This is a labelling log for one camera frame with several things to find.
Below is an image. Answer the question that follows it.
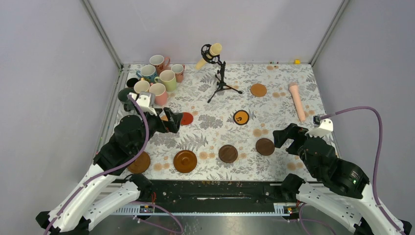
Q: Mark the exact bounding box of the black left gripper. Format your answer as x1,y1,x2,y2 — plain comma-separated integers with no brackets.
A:
134,106,184,153

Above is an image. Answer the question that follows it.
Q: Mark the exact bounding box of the red round coaster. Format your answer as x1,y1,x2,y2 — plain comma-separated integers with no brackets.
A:
181,112,193,126

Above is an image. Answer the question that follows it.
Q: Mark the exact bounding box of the orange black face coaster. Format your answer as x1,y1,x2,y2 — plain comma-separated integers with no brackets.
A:
232,110,250,125

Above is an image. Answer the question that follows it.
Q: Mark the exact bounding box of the light wooden round coaster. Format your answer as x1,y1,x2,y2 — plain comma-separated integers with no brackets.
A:
250,83,267,97

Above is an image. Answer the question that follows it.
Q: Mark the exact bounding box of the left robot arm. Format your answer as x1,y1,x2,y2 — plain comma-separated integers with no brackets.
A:
36,108,184,235

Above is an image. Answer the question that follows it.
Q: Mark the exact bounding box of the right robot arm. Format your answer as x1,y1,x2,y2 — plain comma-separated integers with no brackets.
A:
273,119,412,235

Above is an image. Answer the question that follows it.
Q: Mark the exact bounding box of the dark brown right coaster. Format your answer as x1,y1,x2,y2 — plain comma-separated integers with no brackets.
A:
255,138,275,156

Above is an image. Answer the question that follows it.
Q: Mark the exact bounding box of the dark brown coaster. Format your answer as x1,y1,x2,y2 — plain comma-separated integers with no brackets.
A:
255,138,275,156
218,144,238,164

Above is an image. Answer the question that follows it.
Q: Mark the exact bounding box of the brown wooden left coaster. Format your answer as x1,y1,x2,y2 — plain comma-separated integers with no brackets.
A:
127,152,151,174

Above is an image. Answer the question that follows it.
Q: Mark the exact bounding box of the dark brown middle coaster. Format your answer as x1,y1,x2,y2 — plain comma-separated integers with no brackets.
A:
218,144,238,164

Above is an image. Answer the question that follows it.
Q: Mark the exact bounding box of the light green mug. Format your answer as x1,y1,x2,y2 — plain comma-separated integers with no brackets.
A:
155,70,177,92

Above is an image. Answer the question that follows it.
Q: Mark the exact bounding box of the brown wooden knob lid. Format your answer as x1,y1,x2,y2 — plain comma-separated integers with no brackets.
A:
173,150,197,173

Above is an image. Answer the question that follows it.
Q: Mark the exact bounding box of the pink cylindrical roller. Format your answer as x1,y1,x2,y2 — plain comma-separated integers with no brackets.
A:
289,82,306,122

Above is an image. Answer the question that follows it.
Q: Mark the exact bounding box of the yellow mug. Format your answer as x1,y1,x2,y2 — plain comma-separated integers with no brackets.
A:
133,80,151,94

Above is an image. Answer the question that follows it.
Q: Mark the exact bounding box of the dark green mug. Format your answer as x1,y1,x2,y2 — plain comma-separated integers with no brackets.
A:
117,88,134,112

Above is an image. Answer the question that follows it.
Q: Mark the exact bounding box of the small pink mug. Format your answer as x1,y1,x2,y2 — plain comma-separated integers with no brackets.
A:
171,64,185,83

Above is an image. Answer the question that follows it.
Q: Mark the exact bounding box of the blue patterned mug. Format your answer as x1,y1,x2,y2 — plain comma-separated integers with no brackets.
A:
136,65,158,83

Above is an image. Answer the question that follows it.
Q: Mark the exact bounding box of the floral table mat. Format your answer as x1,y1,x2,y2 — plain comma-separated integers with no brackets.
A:
108,63,341,182

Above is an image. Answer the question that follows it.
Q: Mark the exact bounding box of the black mug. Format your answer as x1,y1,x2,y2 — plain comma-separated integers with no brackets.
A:
126,77,139,88

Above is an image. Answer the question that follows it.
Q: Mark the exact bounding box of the black microphone tripod stand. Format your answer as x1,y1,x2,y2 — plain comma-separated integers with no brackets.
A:
207,60,243,103

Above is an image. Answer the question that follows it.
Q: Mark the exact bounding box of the cream microphone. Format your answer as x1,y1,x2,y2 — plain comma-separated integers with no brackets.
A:
195,43,222,70

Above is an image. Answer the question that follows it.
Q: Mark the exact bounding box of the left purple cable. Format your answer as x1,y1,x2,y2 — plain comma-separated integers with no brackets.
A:
43,94,150,235

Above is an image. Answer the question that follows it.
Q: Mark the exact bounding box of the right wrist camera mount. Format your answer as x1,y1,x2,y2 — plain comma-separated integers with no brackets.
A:
306,116,334,138

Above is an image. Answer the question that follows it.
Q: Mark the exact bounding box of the salmon mug with handle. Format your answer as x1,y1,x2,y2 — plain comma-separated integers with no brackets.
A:
149,55,171,75

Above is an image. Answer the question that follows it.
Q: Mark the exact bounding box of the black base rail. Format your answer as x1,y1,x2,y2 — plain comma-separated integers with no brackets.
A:
121,174,300,214

